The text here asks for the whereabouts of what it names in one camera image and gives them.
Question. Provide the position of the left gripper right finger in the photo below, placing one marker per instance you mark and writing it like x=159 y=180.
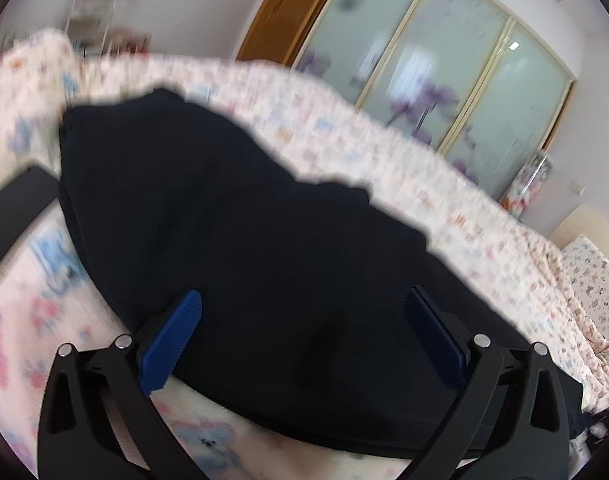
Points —
x=509 y=418

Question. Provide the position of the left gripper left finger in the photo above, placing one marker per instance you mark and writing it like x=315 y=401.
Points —
x=97 y=419

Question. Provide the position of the black pants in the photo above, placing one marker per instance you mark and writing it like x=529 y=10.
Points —
x=303 y=285

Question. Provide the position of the teddy print pillow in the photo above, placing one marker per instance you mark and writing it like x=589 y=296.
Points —
x=588 y=269

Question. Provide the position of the beige headboard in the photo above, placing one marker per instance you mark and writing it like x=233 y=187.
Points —
x=583 y=220

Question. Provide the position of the black smartphone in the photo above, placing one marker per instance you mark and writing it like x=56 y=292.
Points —
x=22 y=200

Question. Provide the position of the clear tube of plush toys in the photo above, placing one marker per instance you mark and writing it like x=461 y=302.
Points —
x=527 y=184

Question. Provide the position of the glass sliding wardrobe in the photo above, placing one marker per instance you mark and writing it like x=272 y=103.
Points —
x=465 y=77

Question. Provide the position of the pink clutter pile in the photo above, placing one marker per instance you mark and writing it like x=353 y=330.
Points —
x=122 y=40

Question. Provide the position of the white shelf rack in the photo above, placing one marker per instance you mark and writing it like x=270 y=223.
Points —
x=87 y=24

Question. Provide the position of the wooden door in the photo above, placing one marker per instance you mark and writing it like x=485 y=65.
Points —
x=278 y=31

